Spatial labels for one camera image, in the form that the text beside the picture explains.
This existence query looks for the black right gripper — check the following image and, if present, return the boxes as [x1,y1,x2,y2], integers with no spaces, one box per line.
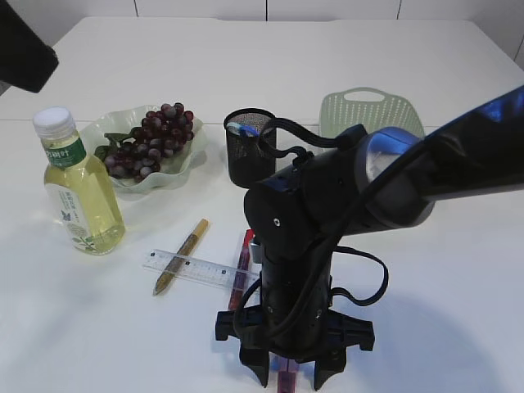
[215,246,376,391]

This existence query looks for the pink scissors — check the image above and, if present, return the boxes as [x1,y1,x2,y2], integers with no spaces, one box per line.
[273,355,299,393]

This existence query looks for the gold glitter pen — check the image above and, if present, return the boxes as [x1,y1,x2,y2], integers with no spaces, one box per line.
[153,219,210,296]

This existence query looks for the blue scissors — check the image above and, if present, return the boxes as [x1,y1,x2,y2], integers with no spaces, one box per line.
[225,122,260,138]

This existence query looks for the purple artificial grape bunch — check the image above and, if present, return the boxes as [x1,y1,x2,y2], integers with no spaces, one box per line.
[95,102,195,184]

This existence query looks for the yellow tea bottle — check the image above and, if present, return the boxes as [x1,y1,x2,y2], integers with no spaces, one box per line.
[33,106,125,255]

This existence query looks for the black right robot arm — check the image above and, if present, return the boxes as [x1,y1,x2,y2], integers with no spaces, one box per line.
[215,88,523,389]

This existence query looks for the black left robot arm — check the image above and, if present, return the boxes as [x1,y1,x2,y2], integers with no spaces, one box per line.
[1,0,59,93]

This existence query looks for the red glitter pen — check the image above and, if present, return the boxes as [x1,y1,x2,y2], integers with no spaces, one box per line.
[228,229,255,311]

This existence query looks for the clear plastic ruler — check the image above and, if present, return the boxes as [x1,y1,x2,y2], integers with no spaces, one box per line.
[142,249,259,291]

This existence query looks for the green wavy plastic plate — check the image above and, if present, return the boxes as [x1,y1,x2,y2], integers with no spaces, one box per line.
[81,105,207,193]

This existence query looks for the black mesh pen cup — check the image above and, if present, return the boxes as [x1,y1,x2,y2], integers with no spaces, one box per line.
[224,108,276,188]

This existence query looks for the green woven plastic basket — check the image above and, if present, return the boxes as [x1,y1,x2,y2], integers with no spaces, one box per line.
[318,88,425,138]

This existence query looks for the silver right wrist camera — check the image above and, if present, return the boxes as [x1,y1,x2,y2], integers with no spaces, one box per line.
[249,238,263,264]

